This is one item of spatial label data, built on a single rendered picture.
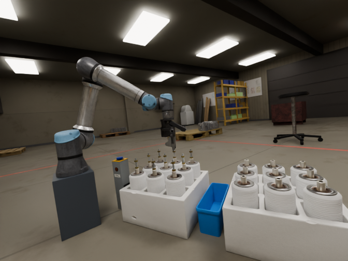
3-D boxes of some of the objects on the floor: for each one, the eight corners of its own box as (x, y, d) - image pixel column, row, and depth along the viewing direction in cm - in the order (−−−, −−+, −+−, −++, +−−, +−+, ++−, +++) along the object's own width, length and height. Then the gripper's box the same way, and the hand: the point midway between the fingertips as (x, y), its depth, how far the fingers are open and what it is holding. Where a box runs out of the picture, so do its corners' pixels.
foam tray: (187, 240, 70) (183, 200, 69) (122, 221, 88) (118, 190, 87) (210, 197, 104) (208, 170, 103) (160, 190, 123) (158, 167, 121)
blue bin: (221, 239, 69) (219, 212, 68) (197, 233, 74) (194, 208, 73) (231, 203, 95) (229, 184, 94) (213, 200, 100) (211, 182, 99)
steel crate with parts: (266, 125, 521) (265, 105, 516) (280, 122, 577) (279, 104, 572) (300, 125, 444) (299, 101, 439) (313, 121, 500) (313, 100, 495)
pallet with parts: (187, 141, 358) (186, 125, 356) (166, 139, 434) (164, 126, 431) (224, 133, 430) (223, 120, 428) (200, 132, 506) (199, 121, 503)
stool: (328, 139, 237) (327, 89, 232) (313, 146, 207) (311, 89, 201) (283, 137, 289) (280, 96, 284) (265, 142, 259) (262, 97, 253)
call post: (126, 211, 99) (119, 161, 96) (117, 208, 102) (111, 161, 100) (133, 204, 105) (128, 158, 103) (126, 203, 108) (119, 158, 106)
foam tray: (370, 292, 44) (369, 231, 43) (225, 251, 63) (221, 207, 61) (320, 213, 79) (319, 177, 77) (236, 201, 97) (234, 172, 96)
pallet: (-10, 155, 484) (-10, 151, 483) (28, 149, 533) (27, 146, 532) (-28, 161, 382) (-29, 157, 381) (20, 154, 430) (19, 150, 430)
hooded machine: (189, 125, 1106) (187, 105, 1097) (195, 124, 1057) (193, 104, 1047) (180, 126, 1064) (178, 105, 1054) (186, 126, 1014) (184, 104, 1004)
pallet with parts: (125, 133, 846) (124, 127, 844) (131, 134, 773) (130, 126, 771) (98, 137, 772) (98, 130, 769) (102, 138, 699) (101, 130, 697)
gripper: (162, 118, 109) (165, 149, 111) (158, 119, 98) (162, 153, 100) (175, 117, 108) (178, 148, 109) (172, 117, 97) (175, 151, 99)
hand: (174, 148), depth 104 cm, fingers open, 3 cm apart
